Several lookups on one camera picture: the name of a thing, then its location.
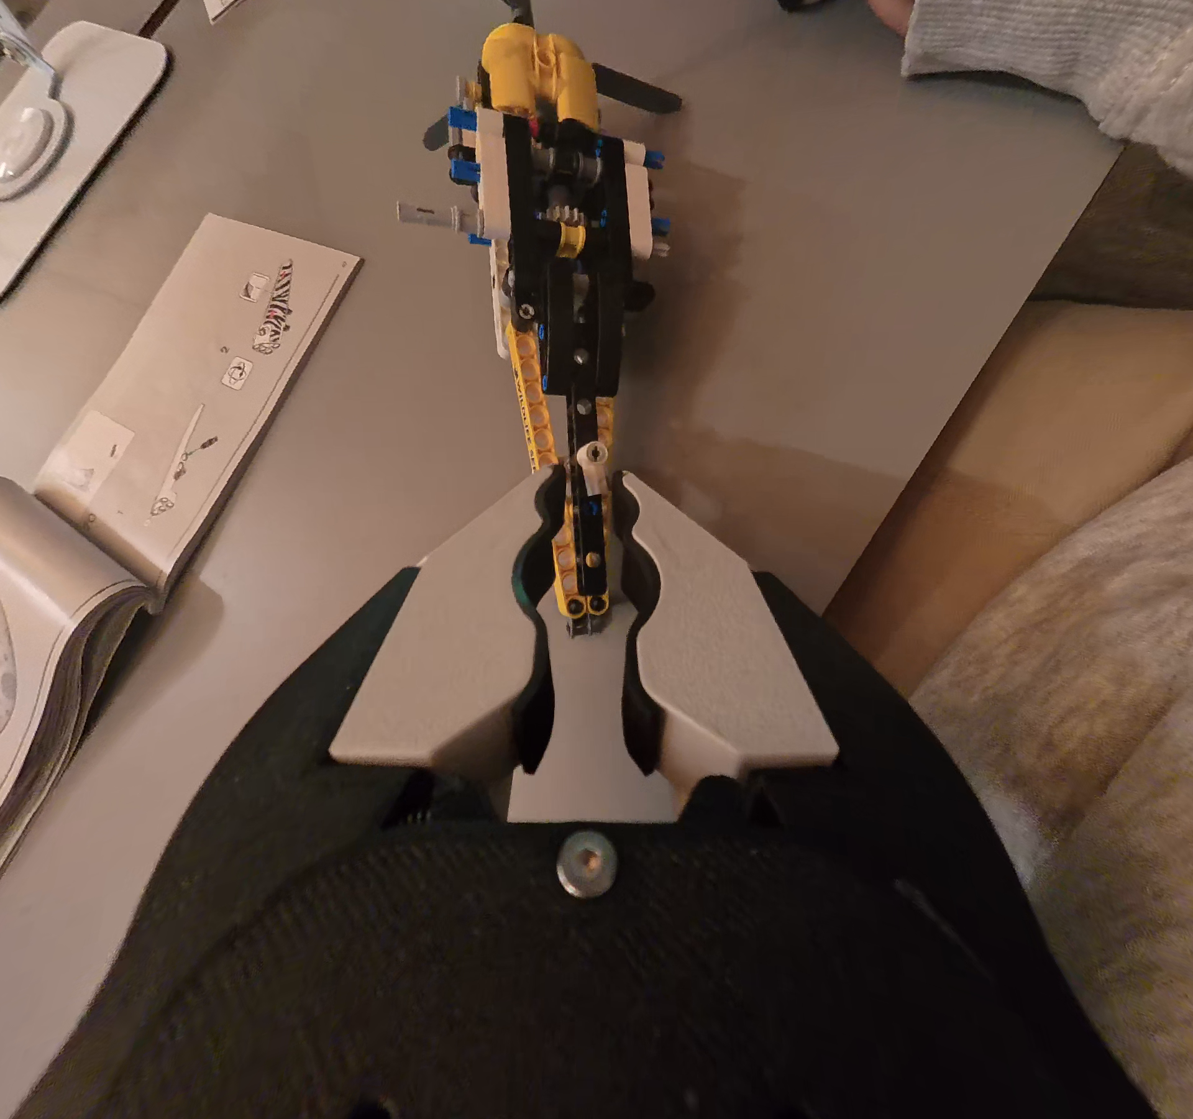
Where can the yellow black lego helicopter model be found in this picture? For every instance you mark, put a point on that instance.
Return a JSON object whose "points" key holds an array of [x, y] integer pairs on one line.
{"points": [[569, 298]]}

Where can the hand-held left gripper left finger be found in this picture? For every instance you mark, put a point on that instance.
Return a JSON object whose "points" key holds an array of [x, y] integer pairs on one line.
{"points": [[438, 653]]}

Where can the white screen stand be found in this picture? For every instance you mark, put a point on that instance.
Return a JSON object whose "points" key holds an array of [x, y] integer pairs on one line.
{"points": [[103, 83]]}

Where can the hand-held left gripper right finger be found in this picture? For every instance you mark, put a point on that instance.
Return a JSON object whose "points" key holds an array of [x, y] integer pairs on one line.
{"points": [[727, 662]]}

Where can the open lego instruction booklet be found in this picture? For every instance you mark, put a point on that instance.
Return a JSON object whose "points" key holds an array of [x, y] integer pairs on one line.
{"points": [[186, 392]]}

